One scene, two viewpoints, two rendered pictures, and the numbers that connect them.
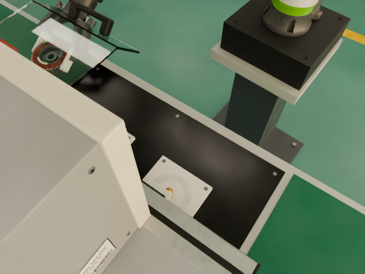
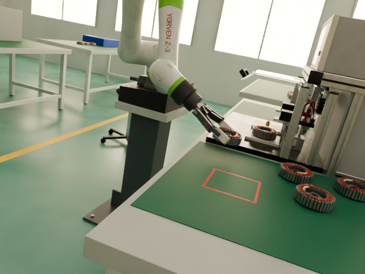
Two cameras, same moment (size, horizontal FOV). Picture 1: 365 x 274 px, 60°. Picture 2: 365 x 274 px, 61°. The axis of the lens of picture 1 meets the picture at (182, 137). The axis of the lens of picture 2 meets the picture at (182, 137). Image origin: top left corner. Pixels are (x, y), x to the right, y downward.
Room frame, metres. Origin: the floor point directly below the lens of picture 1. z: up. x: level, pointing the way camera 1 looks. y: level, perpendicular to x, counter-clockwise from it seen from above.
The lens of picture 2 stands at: (1.22, 1.41, 1.15)
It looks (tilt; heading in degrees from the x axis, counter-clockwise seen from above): 18 degrees down; 250
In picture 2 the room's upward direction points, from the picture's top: 11 degrees clockwise
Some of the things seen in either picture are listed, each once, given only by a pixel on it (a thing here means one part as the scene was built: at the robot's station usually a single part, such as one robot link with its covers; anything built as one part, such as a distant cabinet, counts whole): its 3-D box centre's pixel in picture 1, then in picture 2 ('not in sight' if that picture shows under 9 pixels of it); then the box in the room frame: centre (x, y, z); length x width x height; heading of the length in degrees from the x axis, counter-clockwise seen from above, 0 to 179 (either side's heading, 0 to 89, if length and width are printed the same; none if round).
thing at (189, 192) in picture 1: (169, 195); (266, 126); (0.27, 0.03, 0.78); 0.15 x 0.15 x 0.01; 54
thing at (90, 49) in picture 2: not in sight; (99, 69); (0.92, -4.04, 0.38); 1.90 x 0.90 x 0.75; 54
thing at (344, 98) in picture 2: not in sight; (328, 116); (0.13, 0.28, 0.92); 0.66 x 0.01 x 0.30; 54
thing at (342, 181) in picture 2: not in sight; (353, 188); (0.33, 0.69, 0.77); 0.11 x 0.11 x 0.04
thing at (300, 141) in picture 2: not in sight; (296, 141); (0.29, 0.31, 0.80); 0.08 x 0.05 x 0.06; 54
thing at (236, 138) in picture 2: not in sight; (227, 136); (0.67, 0.38, 0.82); 0.11 x 0.11 x 0.04
